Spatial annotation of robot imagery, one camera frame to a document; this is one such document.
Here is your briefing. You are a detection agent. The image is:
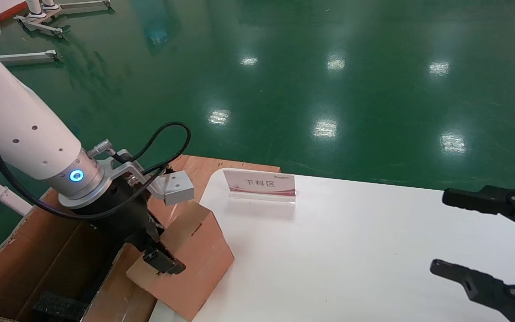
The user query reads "white metal floor bar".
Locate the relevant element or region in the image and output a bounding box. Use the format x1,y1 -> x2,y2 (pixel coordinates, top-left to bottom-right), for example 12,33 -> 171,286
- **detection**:
0,50 -> 58,66

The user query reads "large cardboard box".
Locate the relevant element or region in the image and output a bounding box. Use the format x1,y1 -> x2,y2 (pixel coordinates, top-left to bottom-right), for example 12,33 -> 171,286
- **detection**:
0,188 -> 169,322

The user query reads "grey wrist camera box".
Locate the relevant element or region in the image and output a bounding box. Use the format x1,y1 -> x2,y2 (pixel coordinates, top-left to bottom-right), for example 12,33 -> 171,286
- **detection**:
158,172 -> 195,206

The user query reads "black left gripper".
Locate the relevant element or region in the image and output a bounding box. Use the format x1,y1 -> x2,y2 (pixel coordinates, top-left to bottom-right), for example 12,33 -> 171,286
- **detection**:
81,177 -> 186,275

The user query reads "thin black cable yellow tag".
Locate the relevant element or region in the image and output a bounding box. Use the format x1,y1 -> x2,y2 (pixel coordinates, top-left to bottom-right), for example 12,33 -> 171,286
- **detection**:
0,58 -> 192,220

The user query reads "black foam block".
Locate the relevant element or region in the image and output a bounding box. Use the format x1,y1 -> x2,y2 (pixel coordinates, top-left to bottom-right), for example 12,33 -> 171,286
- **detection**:
32,291 -> 88,322

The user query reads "acrylic sign with red print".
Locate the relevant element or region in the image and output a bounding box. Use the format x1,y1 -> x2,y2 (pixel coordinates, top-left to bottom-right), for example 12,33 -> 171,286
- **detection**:
223,168 -> 297,205

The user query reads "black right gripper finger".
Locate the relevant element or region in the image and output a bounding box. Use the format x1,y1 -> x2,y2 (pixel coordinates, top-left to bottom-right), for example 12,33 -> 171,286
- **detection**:
430,258 -> 515,322
442,183 -> 515,237

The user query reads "brown wooden board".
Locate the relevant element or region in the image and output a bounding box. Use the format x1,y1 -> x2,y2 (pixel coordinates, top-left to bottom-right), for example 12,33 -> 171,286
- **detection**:
150,155 -> 281,224

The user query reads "grey metal camera bracket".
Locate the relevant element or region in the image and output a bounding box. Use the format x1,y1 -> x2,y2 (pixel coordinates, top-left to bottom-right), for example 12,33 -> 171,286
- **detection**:
105,150 -> 169,199

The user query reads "small cardboard box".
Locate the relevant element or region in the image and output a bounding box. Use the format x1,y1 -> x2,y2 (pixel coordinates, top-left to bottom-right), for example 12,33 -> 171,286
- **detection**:
127,201 -> 235,322

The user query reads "white stand leg with casters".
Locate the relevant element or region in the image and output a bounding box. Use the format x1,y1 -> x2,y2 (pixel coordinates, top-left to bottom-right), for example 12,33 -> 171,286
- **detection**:
14,11 -> 64,38
54,0 -> 111,13

